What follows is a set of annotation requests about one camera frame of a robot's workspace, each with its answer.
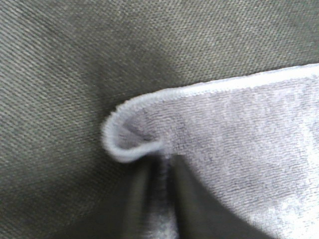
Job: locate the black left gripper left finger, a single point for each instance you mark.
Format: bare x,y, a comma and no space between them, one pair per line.
136,198

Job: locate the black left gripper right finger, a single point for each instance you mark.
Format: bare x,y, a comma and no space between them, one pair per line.
199,215

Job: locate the grey-blue towel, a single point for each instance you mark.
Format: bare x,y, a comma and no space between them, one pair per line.
253,141

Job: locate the black table cloth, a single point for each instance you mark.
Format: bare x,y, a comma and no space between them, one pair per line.
65,67

